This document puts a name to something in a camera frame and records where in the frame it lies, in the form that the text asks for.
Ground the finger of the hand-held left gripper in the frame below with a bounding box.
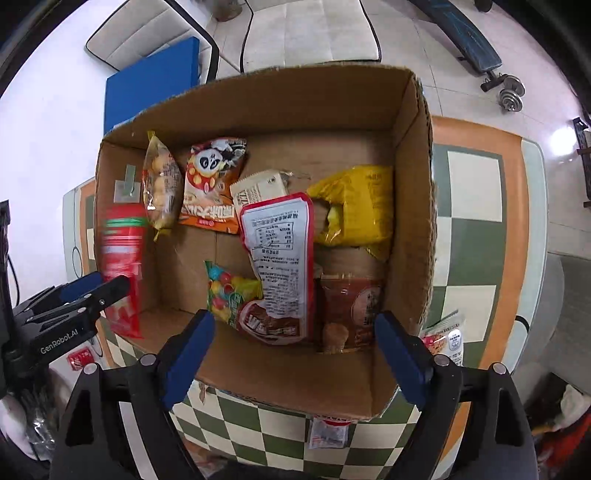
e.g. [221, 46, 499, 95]
[16, 271, 105, 311]
[14, 276, 132, 326]

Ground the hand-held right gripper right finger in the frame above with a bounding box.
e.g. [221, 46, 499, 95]
[375, 311, 539, 480]

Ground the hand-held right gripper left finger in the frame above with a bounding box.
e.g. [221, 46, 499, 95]
[53, 309, 216, 480]

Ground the tall red snack packet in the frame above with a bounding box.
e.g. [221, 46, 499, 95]
[100, 205, 154, 340]

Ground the brown cookie packet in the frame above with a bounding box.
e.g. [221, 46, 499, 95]
[318, 274, 385, 354]

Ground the green candy packet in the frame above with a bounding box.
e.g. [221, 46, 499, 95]
[204, 261, 265, 325]

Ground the cardboard box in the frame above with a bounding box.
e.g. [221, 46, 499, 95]
[93, 66, 438, 421]

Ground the yellow puff snack packet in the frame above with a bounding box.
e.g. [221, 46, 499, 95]
[142, 131, 184, 243]

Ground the orange panda snack packet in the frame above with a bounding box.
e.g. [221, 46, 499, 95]
[178, 137, 249, 235]

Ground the red and white snack packet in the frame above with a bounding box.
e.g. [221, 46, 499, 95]
[236, 192, 318, 347]

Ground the white biscuit packet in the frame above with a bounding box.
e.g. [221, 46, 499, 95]
[229, 169, 290, 214]

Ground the red cola can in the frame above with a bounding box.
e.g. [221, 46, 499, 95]
[68, 348, 96, 371]

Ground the white cookie packet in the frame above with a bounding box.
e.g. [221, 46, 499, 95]
[419, 315, 465, 366]

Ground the clear snack packet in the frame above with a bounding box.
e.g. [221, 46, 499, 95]
[308, 414, 352, 451]

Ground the orange and white cloth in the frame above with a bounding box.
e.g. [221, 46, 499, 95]
[531, 383, 591, 462]

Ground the black metal rack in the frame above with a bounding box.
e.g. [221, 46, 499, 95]
[571, 117, 591, 206]

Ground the metal dumbbell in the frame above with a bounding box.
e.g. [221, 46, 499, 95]
[480, 73, 526, 112]

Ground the black weight bench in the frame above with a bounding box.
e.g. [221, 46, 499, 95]
[410, 0, 503, 75]

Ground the white padded chair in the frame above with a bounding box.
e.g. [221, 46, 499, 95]
[241, 0, 382, 73]

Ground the white chair with black frame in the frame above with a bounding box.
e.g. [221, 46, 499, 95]
[84, 0, 220, 86]

